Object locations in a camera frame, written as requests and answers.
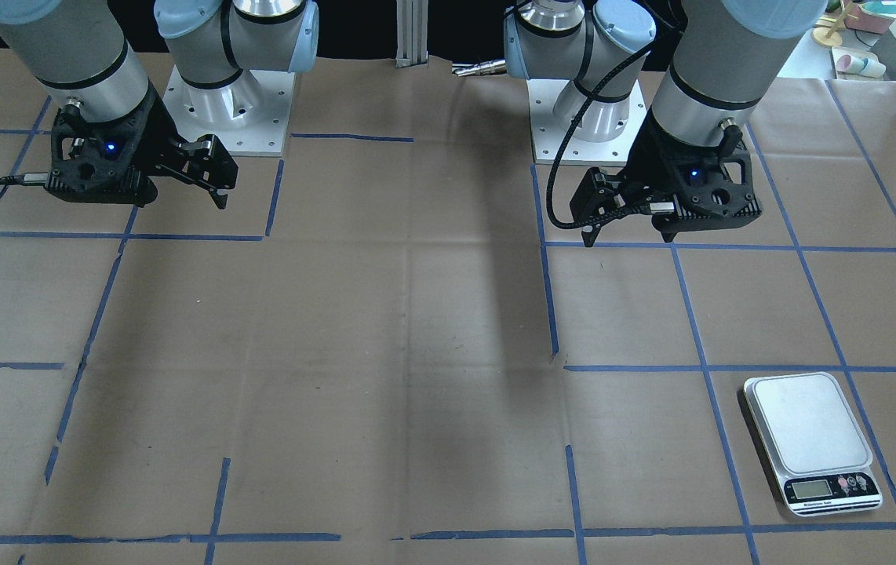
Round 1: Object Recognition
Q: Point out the white cup background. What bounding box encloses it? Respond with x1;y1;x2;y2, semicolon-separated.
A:
831;47;887;80

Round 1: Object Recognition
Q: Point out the aluminium frame post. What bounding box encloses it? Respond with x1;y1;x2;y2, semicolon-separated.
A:
395;0;429;68

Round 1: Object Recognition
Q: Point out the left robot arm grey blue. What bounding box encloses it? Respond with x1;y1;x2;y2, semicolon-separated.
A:
503;1;825;247

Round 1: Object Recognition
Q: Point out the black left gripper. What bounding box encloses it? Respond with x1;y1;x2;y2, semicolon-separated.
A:
570;112;763;248

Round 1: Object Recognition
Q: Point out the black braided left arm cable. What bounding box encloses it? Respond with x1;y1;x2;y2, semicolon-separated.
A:
546;31;680;231

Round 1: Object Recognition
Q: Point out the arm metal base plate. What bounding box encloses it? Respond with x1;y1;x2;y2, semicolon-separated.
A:
162;68;300;158
527;79;647;166

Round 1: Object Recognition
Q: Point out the wooden stand background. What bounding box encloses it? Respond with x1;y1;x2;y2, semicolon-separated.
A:
810;1;853;48

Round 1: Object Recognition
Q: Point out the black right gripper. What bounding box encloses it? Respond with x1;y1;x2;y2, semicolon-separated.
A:
44;86;238;210

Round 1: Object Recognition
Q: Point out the silver digital kitchen scale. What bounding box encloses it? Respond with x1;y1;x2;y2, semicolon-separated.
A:
742;372;884;517

